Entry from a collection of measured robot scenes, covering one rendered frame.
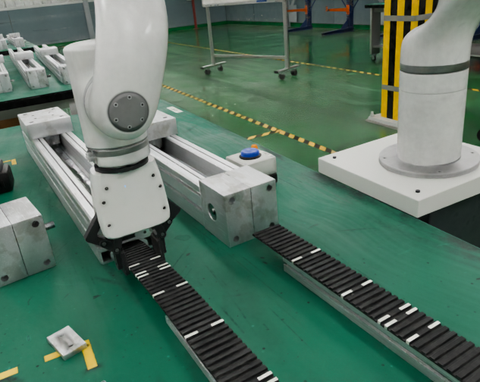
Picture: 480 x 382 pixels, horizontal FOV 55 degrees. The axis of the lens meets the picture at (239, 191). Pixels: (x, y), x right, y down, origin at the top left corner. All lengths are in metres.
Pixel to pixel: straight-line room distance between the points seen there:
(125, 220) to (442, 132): 0.59
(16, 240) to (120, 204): 0.20
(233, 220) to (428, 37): 0.46
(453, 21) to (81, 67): 0.59
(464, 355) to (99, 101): 0.47
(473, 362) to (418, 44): 0.56
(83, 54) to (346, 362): 0.47
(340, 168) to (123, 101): 0.56
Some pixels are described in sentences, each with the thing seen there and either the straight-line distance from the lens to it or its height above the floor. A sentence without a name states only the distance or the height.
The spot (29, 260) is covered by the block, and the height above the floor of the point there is 0.81.
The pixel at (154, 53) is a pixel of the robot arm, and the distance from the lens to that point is 0.54.
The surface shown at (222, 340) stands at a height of 0.81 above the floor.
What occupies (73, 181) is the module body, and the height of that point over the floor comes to 0.86.
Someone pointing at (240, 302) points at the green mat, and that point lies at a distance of 0.65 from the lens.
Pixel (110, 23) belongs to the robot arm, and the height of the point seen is 1.15.
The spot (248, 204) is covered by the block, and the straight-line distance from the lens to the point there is 0.76.
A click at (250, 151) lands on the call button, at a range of 0.98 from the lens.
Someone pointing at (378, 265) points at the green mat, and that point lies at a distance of 0.72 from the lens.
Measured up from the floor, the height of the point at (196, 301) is 0.81.
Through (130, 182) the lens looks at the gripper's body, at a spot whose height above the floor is 0.94.
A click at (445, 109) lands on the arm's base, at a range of 0.93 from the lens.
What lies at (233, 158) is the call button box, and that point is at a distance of 0.99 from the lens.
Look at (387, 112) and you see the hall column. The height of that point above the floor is 0.09.
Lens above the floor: 1.17
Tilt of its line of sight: 24 degrees down
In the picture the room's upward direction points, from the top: 6 degrees counter-clockwise
